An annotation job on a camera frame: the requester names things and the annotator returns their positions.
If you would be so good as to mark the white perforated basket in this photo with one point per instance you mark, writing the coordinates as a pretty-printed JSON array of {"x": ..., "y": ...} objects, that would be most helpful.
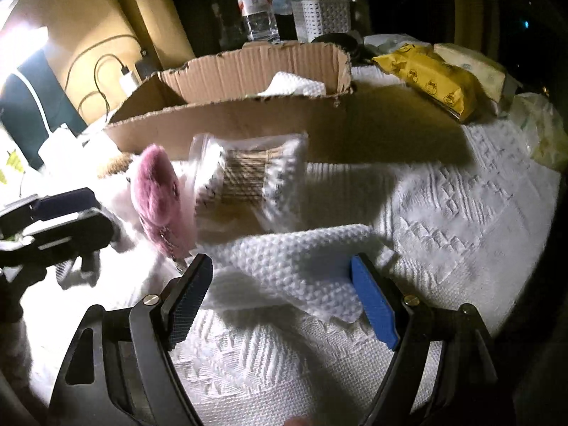
[{"x": 321, "y": 20}]

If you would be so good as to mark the person's right hand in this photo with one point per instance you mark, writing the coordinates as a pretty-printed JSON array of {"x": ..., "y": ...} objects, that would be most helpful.
[{"x": 298, "y": 422}]

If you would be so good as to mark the crumpled pale plastic bag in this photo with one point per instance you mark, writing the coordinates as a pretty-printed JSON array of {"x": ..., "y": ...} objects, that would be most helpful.
[{"x": 543, "y": 126}]

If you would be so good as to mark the brown cardboard box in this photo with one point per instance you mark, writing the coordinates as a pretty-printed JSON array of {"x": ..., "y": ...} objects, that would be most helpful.
[{"x": 248, "y": 120}]

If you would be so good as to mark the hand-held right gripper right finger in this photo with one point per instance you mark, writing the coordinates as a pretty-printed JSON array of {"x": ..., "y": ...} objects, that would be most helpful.
[{"x": 375, "y": 301}]

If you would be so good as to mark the white bag with green print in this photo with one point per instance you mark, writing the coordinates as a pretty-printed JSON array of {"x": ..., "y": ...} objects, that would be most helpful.
[{"x": 9, "y": 164}]

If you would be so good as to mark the white phone charger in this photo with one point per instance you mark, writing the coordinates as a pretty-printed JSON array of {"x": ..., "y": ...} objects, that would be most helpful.
[{"x": 130, "y": 80}]

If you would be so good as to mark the white tissue paper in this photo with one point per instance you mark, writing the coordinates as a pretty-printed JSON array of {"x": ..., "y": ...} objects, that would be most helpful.
[{"x": 293, "y": 84}]

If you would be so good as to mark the clear bag of cotton swabs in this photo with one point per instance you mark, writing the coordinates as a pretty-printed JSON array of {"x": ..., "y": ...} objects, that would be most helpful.
[{"x": 248, "y": 177}]

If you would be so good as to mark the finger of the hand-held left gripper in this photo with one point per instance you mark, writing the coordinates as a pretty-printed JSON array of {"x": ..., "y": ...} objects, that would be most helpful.
[
  {"x": 75, "y": 233},
  {"x": 62, "y": 204}
]

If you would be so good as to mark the clear plastic water bottle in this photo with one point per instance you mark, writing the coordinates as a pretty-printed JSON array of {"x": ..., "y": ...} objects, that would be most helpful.
[{"x": 256, "y": 4}]

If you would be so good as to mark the cream tissue pack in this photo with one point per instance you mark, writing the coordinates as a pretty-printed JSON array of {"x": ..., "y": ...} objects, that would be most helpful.
[{"x": 475, "y": 69}]

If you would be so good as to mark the white waffle paper towel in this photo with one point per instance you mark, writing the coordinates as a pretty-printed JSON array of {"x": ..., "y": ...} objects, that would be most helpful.
[{"x": 293, "y": 270}]

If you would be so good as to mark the steel thermos flask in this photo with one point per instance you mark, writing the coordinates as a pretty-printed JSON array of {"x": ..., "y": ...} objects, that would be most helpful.
[{"x": 357, "y": 6}]

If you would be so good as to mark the dark power adapter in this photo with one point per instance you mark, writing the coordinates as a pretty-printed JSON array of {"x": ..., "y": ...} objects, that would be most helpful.
[{"x": 144, "y": 69}]

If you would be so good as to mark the white soft packs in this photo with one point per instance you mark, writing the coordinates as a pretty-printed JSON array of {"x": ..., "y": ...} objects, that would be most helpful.
[{"x": 392, "y": 43}]

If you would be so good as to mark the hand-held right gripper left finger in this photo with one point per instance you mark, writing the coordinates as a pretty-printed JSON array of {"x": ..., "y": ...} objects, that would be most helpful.
[{"x": 184, "y": 301}]

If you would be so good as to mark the yellow wet wipes packet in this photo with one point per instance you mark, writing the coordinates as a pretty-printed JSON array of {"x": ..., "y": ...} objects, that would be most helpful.
[{"x": 428, "y": 77}]

